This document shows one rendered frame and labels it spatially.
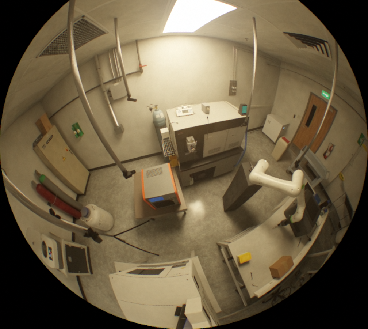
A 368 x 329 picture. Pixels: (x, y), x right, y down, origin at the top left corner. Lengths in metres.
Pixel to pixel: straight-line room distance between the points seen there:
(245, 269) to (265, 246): 0.33
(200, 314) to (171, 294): 0.24
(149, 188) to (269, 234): 1.51
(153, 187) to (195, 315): 1.17
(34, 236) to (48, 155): 1.79
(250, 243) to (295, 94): 4.11
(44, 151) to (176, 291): 3.05
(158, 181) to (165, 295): 1.08
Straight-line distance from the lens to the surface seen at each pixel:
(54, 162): 3.15
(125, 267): 1.54
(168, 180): 1.20
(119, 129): 2.48
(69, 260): 2.91
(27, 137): 3.36
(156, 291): 0.86
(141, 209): 1.63
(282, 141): 3.34
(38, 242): 3.17
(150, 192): 1.18
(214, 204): 2.27
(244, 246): 1.38
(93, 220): 2.29
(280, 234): 1.65
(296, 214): 1.35
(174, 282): 0.79
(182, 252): 2.19
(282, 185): 0.99
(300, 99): 4.28
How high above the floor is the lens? 2.15
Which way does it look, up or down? 42 degrees down
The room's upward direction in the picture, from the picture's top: 6 degrees counter-clockwise
